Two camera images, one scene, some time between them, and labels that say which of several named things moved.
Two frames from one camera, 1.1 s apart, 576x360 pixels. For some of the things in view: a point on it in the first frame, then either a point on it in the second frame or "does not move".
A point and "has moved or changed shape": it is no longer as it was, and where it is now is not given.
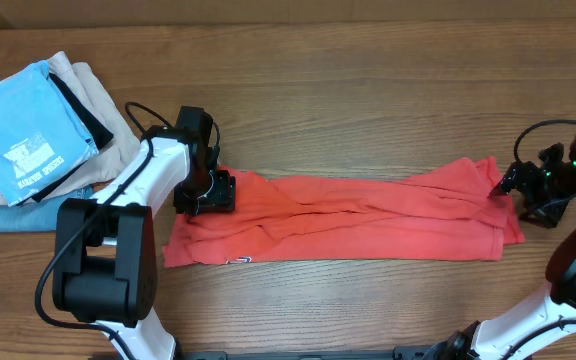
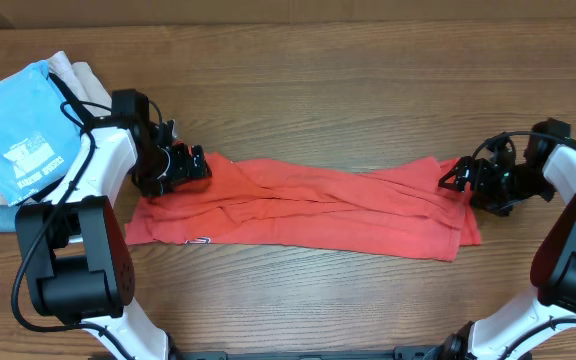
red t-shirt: x=447 y=210 has moved or changed shape
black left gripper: x=223 y=195 → x=184 y=171
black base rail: x=429 y=352 does not move
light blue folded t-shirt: x=28 y=137 does not move
